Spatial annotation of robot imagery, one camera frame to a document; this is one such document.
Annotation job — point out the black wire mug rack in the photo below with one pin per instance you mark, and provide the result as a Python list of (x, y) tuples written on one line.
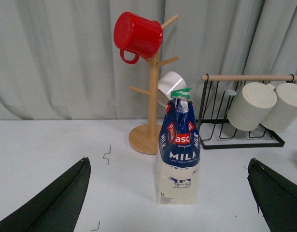
[(215, 130)]

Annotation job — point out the white mug on tree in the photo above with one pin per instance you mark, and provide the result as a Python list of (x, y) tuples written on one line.
[(169, 82)]

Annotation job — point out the blue white milk carton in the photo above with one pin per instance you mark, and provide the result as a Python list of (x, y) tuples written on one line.
[(178, 157)]

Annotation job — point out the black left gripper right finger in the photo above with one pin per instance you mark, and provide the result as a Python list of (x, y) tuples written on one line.
[(275, 196)]

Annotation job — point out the cream ribbed mug left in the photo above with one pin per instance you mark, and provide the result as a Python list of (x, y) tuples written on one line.
[(251, 105)]

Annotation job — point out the wooden mug tree stand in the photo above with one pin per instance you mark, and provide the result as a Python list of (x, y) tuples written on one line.
[(144, 138)]

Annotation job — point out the grey curtain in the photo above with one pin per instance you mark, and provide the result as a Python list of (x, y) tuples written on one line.
[(58, 59)]

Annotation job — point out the cream ribbed mug right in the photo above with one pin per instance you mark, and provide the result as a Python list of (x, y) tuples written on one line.
[(285, 110)]

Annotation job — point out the cream ribbed mug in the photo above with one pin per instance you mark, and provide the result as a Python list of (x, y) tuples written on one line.
[(285, 110), (251, 105)]

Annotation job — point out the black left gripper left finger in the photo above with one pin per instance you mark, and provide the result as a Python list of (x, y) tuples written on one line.
[(57, 207)]

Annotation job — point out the red mug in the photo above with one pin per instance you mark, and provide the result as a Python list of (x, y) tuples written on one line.
[(137, 37)]

